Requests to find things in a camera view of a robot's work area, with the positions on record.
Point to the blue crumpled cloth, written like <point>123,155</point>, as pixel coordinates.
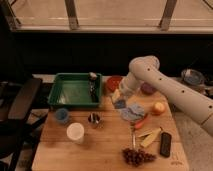
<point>132,113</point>

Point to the metal spoon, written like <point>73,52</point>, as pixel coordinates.
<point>132,126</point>

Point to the green plastic tray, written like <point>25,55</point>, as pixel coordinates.
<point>71,90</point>

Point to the red bowl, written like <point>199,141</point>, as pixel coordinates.
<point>113,82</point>

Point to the purple grape bunch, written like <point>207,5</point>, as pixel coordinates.
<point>137,157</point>

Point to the red yellow apple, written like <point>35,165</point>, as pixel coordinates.
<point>158,108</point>

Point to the black office chair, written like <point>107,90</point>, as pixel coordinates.
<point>14,129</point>

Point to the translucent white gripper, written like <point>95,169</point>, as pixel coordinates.
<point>127,87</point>

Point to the purple bowl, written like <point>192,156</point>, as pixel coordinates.
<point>147,89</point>

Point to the yellow banana piece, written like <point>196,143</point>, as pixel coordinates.
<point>149,137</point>

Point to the blue sponge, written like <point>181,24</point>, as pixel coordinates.
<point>119,104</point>

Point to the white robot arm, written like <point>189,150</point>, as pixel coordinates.
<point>146,69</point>

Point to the orange carrot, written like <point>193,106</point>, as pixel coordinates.
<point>141,122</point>

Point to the white plastic cup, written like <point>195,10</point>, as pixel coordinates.
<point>75,132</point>

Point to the blue plastic cup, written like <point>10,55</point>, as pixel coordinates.
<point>62,115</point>

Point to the metal cup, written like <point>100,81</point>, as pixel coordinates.
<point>94,120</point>

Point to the metal utensil in tray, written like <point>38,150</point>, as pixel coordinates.
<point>92,86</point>

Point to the black remote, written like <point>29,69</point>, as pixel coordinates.
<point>165,145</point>

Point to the grey lidded container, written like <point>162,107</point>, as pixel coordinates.
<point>192,77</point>

